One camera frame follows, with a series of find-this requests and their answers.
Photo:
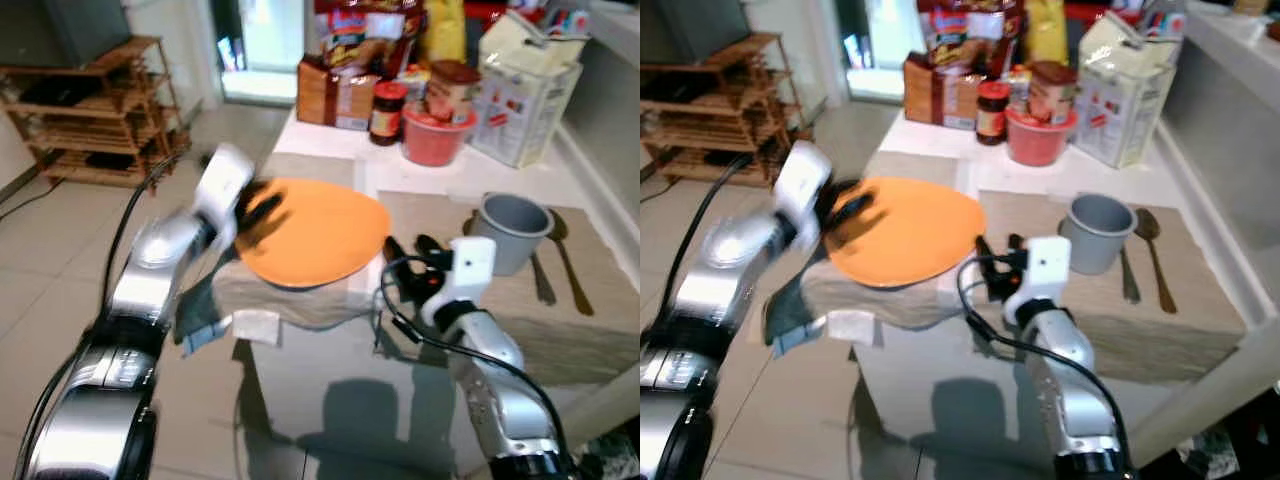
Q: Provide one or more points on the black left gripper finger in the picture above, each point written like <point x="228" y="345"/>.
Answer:
<point x="863" y="205"/>
<point x="268" y="232"/>
<point x="858" y="232"/>
<point x="273" y="205"/>

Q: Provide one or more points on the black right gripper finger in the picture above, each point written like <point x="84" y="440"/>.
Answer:
<point x="433" y="247"/>
<point x="984" y="250"/>
<point x="397" y="254"/>
<point x="1018" y="242"/>

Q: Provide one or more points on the grey plastic mug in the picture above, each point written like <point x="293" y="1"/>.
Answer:
<point x="510" y="245"/>
<point x="1095" y="245"/>

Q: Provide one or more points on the brown spoon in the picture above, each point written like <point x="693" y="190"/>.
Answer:
<point x="558" y="228"/>
<point x="1146" y="225"/>

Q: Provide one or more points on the yellow bag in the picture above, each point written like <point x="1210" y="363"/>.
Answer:
<point x="1045" y="30"/>
<point x="445" y="30"/>

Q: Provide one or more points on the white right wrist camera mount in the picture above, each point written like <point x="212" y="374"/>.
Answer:
<point x="470" y="265"/>
<point x="1045" y="265"/>

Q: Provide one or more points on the white counter table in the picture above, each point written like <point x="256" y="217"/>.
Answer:
<point x="330" y="400"/>
<point x="950" y="420"/>

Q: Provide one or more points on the silver metal spoon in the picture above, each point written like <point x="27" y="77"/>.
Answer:
<point x="543" y="285"/>
<point x="1128" y="280"/>

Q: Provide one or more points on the white printed paper bag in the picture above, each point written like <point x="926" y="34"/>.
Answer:
<point x="525" y="110"/>
<point x="1125" y="110"/>

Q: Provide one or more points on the brown food carton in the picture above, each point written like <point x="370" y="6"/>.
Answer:
<point x="335" y="100"/>
<point x="940" y="100"/>

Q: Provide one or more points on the small printed can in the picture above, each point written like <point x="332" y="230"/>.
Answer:
<point x="417" y="88"/>
<point x="1018" y="86"/>

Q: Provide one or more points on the dark grey television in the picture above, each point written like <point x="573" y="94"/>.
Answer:
<point x="690" y="25"/>
<point x="50" y="30"/>

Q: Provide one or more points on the white napkin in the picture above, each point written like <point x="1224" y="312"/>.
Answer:
<point x="258" y="325"/>
<point x="852" y="327"/>

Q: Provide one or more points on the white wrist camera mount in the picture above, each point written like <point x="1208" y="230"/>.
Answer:
<point x="1045" y="265"/>
<point x="470" y="265"/>
<point x="803" y="185"/>
<point x="222" y="185"/>

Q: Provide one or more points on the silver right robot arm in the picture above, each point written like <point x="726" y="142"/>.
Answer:
<point x="500" y="390"/>
<point x="1075" y="400"/>

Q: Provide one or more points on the dark sauce jar red lid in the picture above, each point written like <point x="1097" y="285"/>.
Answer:
<point x="992" y="115"/>
<point x="387" y="115"/>

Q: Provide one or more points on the beige cloth placemat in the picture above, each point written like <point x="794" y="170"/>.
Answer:
<point x="600" y="330"/>
<point x="1190" y="340"/>

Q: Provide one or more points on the red plastic bowl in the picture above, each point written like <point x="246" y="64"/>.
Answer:
<point x="1040" y="140"/>
<point x="435" y="140"/>

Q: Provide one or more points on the wooden slatted rack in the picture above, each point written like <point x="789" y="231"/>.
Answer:
<point x="720" y="120"/>
<point x="90" y="125"/>

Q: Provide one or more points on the grey-blue cloth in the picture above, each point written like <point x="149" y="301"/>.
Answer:
<point x="205" y="320"/>
<point x="795" y="320"/>

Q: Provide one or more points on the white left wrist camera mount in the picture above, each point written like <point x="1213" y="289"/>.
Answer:
<point x="803" y="185"/>
<point x="222" y="185"/>

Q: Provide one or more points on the orange plastic plate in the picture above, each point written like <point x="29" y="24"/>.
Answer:
<point x="910" y="235"/>
<point x="320" y="235"/>

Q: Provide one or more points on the brown lidded tin can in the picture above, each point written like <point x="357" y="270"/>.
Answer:
<point x="452" y="90"/>
<point x="1052" y="90"/>

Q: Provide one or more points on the red snack bag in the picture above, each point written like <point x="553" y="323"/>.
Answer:
<point x="965" y="40"/>
<point x="360" y="40"/>

